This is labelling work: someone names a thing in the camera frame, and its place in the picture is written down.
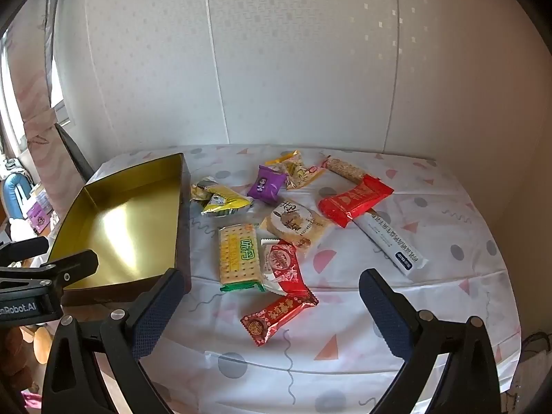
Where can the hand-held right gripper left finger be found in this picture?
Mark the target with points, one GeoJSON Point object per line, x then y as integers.
{"type": "Point", "coordinates": [157, 315]}

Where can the round cookie clear packet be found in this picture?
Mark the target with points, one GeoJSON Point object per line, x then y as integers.
{"type": "Point", "coordinates": [295, 224]}

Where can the blue chair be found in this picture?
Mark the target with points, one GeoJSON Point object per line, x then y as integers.
{"type": "Point", "coordinates": [15, 194]}

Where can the purple box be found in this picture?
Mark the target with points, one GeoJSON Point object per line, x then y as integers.
{"type": "Point", "coordinates": [39, 214]}

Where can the long white snack packet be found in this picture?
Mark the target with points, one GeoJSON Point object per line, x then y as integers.
{"type": "Point", "coordinates": [394, 241]}

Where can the yellow clear candy packet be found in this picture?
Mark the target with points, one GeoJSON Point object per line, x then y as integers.
{"type": "Point", "coordinates": [282, 158]}
{"type": "Point", "coordinates": [302, 174]}

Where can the black chair back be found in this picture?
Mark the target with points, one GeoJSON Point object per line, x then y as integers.
{"type": "Point", "coordinates": [75, 155]}

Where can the green cracker packet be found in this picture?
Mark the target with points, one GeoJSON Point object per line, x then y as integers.
{"type": "Point", "coordinates": [238, 254]}

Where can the yellow green snack packet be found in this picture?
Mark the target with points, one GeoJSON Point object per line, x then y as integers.
{"type": "Point", "coordinates": [226, 205]}
{"type": "Point", "coordinates": [202, 189]}

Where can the window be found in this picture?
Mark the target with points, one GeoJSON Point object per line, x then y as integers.
{"type": "Point", "coordinates": [26, 95]}

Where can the gold tin box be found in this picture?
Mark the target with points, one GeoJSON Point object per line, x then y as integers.
{"type": "Point", "coordinates": [125, 224]}

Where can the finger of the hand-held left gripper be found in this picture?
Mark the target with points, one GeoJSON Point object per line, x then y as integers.
{"type": "Point", "coordinates": [23, 250]}
{"type": "Point", "coordinates": [75, 267]}

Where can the grain bar clear packet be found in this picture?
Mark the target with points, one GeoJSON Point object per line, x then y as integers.
{"type": "Point", "coordinates": [347, 169]}

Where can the red gold patterned snack packet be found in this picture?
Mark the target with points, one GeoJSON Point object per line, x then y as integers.
{"type": "Point", "coordinates": [278, 319]}

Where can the pink white curtain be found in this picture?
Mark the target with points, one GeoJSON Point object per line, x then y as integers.
{"type": "Point", "coordinates": [47, 155]}

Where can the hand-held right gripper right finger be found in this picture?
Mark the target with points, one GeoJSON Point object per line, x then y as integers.
{"type": "Point", "coordinates": [384, 315]}

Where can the large red snack packet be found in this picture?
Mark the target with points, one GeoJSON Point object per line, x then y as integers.
{"type": "Point", "coordinates": [356, 200]}

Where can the red white snack packet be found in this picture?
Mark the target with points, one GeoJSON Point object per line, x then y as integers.
{"type": "Point", "coordinates": [282, 267]}

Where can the purple snack packet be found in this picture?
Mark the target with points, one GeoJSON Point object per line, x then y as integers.
{"type": "Point", "coordinates": [266, 184]}

